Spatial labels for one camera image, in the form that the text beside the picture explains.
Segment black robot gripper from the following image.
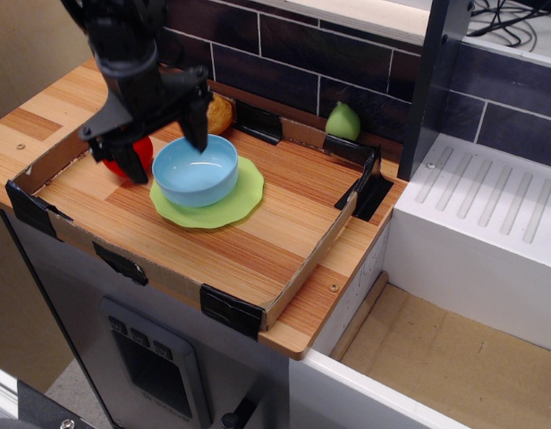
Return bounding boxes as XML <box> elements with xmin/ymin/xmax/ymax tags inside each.
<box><xmin>63</xmin><ymin>1</ymin><xmax>212</xmax><ymax>184</ymax></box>

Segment light blue plastic bowl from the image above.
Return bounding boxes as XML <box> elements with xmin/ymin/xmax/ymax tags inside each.
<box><xmin>152</xmin><ymin>135</ymin><xmax>239</xmax><ymax>207</ymax></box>

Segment light green scalloped plate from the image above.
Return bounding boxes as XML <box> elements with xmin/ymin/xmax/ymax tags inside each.
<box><xmin>149</xmin><ymin>156</ymin><xmax>265</xmax><ymax>229</ymax></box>

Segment cardboard fence with black tape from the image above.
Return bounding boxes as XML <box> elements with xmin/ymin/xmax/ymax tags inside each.
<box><xmin>2</xmin><ymin>81</ymin><xmax>404</xmax><ymax>358</ymax></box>

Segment red toy apple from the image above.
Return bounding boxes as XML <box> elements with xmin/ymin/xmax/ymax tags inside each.
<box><xmin>103</xmin><ymin>137</ymin><xmax>154</xmax><ymax>178</ymax></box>

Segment orange toy croissant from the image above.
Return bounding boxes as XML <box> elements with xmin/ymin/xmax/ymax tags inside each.
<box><xmin>207</xmin><ymin>94</ymin><xmax>233</xmax><ymax>135</ymax></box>

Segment green toy pear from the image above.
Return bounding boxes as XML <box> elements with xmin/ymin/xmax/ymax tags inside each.
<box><xmin>326</xmin><ymin>102</ymin><xmax>361</xmax><ymax>140</ymax></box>

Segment toy oven door panel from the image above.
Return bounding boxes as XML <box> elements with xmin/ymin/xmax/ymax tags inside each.
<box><xmin>100</xmin><ymin>298</ymin><xmax>212</xmax><ymax>428</ymax></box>

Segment wooden dowel strip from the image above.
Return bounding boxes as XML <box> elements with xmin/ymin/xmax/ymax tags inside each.
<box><xmin>329</xmin><ymin>272</ymin><xmax>389</xmax><ymax>361</ymax></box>

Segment black round knob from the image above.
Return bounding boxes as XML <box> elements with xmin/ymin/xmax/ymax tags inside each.
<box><xmin>220</xmin><ymin>412</ymin><xmax>241</xmax><ymax>429</ymax></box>

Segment white sink drainboard unit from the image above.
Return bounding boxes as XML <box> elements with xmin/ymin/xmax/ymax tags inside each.
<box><xmin>289</xmin><ymin>135</ymin><xmax>551</xmax><ymax>428</ymax></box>

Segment dark grey vertical post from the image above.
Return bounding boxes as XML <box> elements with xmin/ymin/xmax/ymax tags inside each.
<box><xmin>398</xmin><ymin>0</ymin><xmax>473</xmax><ymax>181</ymax></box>

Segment black cables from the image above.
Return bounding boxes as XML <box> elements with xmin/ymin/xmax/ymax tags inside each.
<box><xmin>467</xmin><ymin>0</ymin><xmax>551</xmax><ymax>49</ymax></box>

